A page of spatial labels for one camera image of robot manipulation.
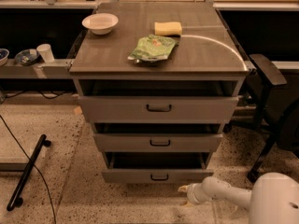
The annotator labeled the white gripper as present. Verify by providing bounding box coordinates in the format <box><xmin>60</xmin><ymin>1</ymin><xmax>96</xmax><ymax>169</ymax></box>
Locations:
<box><xmin>178</xmin><ymin>183</ymin><xmax>208</xmax><ymax>207</ymax></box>

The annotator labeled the grey bottom drawer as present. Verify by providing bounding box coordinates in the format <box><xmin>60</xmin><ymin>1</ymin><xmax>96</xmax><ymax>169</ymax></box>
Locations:
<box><xmin>102</xmin><ymin>152</ymin><xmax>213</xmax><ymax>184</ymax></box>

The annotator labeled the grey drawer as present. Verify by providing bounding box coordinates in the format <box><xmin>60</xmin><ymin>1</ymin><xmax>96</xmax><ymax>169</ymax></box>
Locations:
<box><xmin>102</xmin><ymin>152</ymin><xmax>213</xmax><ymax>184</ymax></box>
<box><xmin>93</xmin><ymin>133</ymin><xmax>222</xmax><ymax>152</ymax></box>
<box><xmin>78</xmin><ymin>96</ymin><xmax>237</xmax><ymax>124</ymax></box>

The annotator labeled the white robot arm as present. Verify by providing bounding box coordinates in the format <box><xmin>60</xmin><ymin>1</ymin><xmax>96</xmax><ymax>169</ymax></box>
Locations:
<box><xmin>178</xmin><ymin>173</ymin><xmax>299</xmax><ymax>224</ymax></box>

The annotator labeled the grey middle drawer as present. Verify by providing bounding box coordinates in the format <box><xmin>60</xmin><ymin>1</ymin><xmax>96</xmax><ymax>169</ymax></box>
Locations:
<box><xmin>93</xmin><ymin>133</ymin><xmax>222</xmax><ymax>152</ymax></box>

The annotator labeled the grey drawer cabinet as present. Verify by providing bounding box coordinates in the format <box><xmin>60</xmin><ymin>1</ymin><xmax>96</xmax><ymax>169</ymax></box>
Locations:
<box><xmin>68</xmin><ymin>1</ymin><xmax>250</xmax><ymax>173</ymax></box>

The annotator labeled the grey top drawer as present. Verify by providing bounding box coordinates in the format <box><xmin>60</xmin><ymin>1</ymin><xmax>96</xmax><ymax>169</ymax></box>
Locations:
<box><xmin>78</xmin><ymin>96</ymin><xmax>237</xmax><ymax>124</ymax></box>

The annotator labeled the black office chair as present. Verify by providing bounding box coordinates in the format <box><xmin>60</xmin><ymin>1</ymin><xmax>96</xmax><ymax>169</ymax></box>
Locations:
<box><xmin>223</xmin><ymin>53</ymin><xmax>299</xmax><ymax>184</ymax></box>

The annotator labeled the green snack bag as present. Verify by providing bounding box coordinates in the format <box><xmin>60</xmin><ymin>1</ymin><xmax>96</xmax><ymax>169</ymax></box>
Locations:
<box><xmin>128</xmin><ymin>35</ymin><xmax>178</xmax><ymax>63</ymax></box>

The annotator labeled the yellow sponge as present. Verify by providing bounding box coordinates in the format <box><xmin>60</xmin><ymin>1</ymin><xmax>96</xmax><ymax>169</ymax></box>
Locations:
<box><xmin>154</xmin><ymin>21</ymin><xmax>182</xmax><ymax>36</ymax></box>

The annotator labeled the white bowl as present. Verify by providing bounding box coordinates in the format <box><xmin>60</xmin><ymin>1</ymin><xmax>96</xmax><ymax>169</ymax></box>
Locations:
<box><xmin>82</xmin><ymin>13</ymin><xmax>119</xmax><ymax>35</ymax></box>

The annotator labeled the white paper cup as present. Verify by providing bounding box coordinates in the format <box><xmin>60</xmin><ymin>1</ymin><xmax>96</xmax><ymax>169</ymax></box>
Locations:
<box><xmin>36</xmin><ymin>44</ymin><xmax>54</xmax><ymax>63</ymax></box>

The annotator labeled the blue rimmed bowl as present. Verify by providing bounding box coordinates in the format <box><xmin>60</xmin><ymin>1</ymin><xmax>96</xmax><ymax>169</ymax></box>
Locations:
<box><xmin>0</xmin><ymin>49</ymin><xmax>9</xmax><ymax>66</ymax></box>

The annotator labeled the black floor cable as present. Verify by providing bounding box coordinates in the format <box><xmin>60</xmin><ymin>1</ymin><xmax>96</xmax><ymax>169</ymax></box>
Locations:
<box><xmin>0</xmin><ymin>114</ymin><xmax>58</xmax><ymax>224</ymax></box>

